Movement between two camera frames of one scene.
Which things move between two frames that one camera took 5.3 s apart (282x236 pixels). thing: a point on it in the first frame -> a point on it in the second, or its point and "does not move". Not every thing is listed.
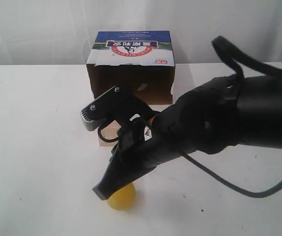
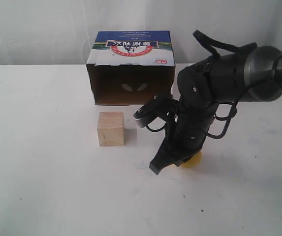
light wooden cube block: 109,131 does not move
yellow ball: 123,198 -> 194,161
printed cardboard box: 143,60 does not move
